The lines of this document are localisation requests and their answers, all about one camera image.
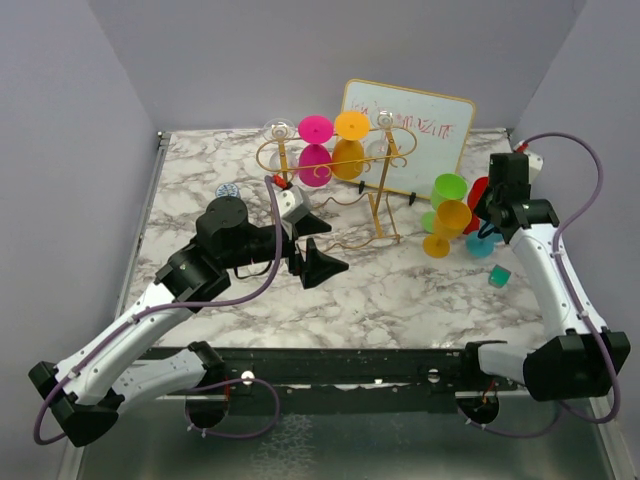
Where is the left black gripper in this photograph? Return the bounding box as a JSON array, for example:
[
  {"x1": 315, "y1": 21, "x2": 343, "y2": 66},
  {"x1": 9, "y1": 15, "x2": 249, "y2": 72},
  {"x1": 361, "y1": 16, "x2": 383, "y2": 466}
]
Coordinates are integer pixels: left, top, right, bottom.
[{"x1": 222, "y1": 212, "x2": 350, "y2": 288}]

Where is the red wine glass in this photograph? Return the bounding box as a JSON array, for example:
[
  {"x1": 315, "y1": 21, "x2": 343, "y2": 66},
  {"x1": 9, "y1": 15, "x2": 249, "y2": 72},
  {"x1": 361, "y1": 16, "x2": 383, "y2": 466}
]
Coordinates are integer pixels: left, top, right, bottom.
[{"x1": 463, "y1": 176, "x2": 488, "y2": 235}]

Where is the blue wine glass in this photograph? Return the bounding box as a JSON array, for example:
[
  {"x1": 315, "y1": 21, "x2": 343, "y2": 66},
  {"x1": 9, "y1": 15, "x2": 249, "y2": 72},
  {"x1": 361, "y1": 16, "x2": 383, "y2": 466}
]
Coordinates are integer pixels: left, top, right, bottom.
[{"x1": 465, "y1": 231, "x2": 502, "y2": 258}]

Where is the yellow wine glass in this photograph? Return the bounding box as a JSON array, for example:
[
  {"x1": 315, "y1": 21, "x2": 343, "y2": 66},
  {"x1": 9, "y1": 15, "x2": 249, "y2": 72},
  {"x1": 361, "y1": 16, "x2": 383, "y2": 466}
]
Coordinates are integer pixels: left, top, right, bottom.
[{"x1": 423, "y1": 200, "x2": 472, "y2": 258}]

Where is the green wine glass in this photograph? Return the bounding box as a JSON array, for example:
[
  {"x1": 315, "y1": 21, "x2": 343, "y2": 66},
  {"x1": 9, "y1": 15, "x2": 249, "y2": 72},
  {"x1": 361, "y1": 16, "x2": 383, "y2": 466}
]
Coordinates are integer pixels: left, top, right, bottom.
[{"x1": 421, "y1": 173, "x2": 468, "y2": 233}]

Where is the clear wine glass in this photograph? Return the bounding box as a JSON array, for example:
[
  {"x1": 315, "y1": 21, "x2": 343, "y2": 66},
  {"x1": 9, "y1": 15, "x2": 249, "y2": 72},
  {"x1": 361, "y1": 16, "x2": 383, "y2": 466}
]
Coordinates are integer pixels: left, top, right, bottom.
[
  {"x1": 263, "y1": 118, "x2": 297, "y2": 170},
  {"x1": 365, "y1": 107, "x2": 395, "y2": 157}
]

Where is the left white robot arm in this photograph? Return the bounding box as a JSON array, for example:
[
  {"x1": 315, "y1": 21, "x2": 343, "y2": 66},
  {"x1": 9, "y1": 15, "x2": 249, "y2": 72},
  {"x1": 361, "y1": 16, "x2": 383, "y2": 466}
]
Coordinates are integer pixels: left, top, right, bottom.
[{"x1": 28, "y1": 190, "x2": 349, "y2": 447}]

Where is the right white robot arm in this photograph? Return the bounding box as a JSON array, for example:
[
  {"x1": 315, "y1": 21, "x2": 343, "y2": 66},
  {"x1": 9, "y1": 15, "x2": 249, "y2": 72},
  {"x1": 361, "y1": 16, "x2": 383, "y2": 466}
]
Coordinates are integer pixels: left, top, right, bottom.
[{"x1": 459, "y1": 153, "x2": 630, "y2": 401}]

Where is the pink wine glass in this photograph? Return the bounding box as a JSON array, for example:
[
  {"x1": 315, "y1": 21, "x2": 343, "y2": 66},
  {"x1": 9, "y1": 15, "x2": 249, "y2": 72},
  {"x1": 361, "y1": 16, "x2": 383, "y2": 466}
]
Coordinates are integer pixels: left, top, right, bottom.
[{"x1": 298, "y1": 115, "x2": 333, "y2": 187}]

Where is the back orange wine glass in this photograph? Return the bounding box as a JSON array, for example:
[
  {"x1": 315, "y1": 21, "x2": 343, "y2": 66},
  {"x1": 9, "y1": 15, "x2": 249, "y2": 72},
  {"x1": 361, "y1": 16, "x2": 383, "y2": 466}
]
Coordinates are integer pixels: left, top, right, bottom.
[{"x1": 331, "y1": 111, "x2": 370, "y2": 180}]

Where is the teal green cube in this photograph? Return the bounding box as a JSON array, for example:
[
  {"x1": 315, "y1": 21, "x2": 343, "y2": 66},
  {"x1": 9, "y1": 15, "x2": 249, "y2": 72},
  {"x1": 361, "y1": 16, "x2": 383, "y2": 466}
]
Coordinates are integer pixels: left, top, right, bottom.
[{"x1": 488, "y1": 265, "x2": 511, "y2": 288}]

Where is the blue patterned small jar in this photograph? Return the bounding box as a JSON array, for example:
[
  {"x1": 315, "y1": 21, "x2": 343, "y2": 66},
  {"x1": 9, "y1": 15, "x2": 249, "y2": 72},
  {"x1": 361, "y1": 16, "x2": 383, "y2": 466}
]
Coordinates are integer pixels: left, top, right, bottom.
[{"x1": 215, "y1": 183, "x2": 241, "y2": 198}]

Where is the gold framed whiteboard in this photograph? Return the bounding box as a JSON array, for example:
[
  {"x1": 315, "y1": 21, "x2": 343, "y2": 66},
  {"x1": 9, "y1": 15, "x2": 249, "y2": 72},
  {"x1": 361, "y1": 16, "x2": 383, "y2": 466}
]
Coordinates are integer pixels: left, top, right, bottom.
[{"x1": 342, "y1": 79, "x2": 476, "y2": 199}]

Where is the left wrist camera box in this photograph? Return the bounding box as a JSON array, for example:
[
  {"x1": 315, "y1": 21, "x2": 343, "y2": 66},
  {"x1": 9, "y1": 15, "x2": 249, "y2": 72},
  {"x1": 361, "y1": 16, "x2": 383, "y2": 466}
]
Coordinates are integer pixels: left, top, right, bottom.
[{"x1": 276, "y1": 186, "x2": 311, "y2": 224}]

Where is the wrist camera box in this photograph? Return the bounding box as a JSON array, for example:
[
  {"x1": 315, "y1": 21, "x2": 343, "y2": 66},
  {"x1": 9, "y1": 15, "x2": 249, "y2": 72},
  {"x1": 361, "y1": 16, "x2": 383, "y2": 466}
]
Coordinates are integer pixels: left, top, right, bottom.
[
  {"x1": 522, "y1": 149, "x2": 544, "y2": 184},
  {"x1": 276, "y1": 186, "x2": 311, "y2": 224}
]

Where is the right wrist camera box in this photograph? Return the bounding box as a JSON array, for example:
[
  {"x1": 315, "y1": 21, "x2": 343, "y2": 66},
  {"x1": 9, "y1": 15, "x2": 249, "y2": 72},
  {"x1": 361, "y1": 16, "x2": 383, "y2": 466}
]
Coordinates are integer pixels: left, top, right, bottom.
[{"x1": 522, "y1": 149, "x2": 544, "y2": 184}]

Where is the gold wire glass rack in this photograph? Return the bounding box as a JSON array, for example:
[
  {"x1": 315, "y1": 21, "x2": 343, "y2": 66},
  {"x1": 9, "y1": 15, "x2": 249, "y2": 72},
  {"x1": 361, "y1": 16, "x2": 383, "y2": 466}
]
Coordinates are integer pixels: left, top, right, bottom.
[{"x1": 255, "y1": 124, "x2": 418, "y2": 253}]

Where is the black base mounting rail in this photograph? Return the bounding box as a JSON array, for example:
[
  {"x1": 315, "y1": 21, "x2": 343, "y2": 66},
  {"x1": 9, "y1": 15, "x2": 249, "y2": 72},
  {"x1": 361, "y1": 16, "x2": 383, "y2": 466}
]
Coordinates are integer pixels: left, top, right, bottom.
[{"x1": 190, "y1": 342, "x2": 512, "y2": 416}]

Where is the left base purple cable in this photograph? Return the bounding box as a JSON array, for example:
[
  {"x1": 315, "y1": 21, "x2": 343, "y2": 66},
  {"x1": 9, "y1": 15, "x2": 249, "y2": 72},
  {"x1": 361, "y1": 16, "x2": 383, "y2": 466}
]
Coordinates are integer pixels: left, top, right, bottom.
[{"x1": 183, "y1": 375, "x2": 282, "y2": 440}]

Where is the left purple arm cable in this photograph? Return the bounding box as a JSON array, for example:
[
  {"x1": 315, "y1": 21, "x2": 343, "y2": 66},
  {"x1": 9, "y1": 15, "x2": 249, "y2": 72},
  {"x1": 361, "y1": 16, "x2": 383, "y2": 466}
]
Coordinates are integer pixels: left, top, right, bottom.
[{"x1": 32, "y1": 174, "x2": 289, "y2": 445}]

